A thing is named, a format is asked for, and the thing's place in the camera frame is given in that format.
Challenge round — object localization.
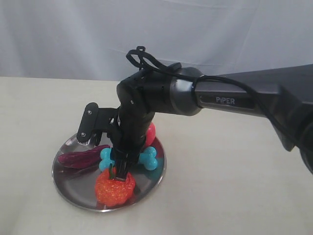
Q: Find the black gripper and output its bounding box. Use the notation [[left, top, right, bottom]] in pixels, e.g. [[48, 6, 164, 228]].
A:
[[111, 107, 155, 181]]

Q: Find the turquoise toy bone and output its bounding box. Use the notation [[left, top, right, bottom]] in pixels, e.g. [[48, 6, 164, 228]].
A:
[[99, 146, 158, 172]]

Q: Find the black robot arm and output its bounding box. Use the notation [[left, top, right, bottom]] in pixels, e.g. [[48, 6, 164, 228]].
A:
[[113, 63, 313, 179]]

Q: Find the orange toy pumpkin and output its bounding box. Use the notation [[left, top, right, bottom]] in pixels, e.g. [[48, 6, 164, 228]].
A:
[[94, 164, 136, 207]]

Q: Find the purple sweet potato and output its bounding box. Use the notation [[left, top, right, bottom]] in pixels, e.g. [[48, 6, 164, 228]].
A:
[[57, 144, 110, 169]]

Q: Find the red apple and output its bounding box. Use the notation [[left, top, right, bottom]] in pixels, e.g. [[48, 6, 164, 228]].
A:
[[144, 123, 156, 148]]

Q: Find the round stainless steel plate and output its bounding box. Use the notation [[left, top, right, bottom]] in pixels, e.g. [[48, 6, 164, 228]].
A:
[[52, 134, 166, 212]]

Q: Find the white backdrop cloth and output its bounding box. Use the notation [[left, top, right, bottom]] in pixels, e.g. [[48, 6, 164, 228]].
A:
[[0, 0, 313, 80]]

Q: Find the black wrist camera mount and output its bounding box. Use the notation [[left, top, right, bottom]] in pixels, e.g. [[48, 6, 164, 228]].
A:
[[76, 102, 122, 146]]

